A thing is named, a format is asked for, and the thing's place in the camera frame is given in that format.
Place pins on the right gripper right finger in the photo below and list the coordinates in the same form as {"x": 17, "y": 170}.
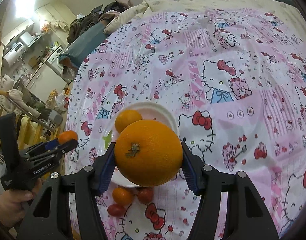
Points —
{"x": 247, "y": 216}

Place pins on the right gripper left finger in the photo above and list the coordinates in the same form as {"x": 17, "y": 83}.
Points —
{"x": 48, "y": 217}

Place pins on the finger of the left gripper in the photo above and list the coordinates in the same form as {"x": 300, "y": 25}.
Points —
{"x": 56, "y": 153}
{"x": 41, "y": 148}

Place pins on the small mandarin orange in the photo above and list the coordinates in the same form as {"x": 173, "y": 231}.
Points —
{"x": 67, "y": 136}

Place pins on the medium orange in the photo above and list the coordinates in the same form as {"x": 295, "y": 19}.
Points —
{"x": 125, "y": 118}

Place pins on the large navel orange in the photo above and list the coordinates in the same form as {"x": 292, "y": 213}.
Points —
{"x": 148, "y": 153}

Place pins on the red cherry tomato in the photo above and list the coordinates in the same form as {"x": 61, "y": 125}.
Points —
{"x": 145, "y": 195}
{"x": 116, "y": 210}

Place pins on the left hand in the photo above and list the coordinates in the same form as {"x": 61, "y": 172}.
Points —
{"x": 11, "y": 209}

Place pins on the yellow wooden rack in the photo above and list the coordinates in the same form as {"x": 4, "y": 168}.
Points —
{"x": 30, "y": 132}

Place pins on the white washing machine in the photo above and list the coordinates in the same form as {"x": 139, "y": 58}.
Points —
{"x": 53, "y": 62}

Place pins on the pink strawberry plate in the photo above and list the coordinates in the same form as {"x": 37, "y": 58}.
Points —
{"x": 149, "y": 111}

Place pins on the teal blue pillow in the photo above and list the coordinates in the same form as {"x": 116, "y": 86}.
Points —
{"x": 76, "y": 52}

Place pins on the Hello Kitty pink tablecloth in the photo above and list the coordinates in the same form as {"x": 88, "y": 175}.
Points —
{"x": 234, "y": 80}

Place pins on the pile of dark clothes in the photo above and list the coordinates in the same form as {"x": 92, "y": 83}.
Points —
{"x": 97, "y": 15}

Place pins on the cream floral bed quilt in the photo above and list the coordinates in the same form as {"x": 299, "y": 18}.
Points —
{"x": 287, "y": 13}

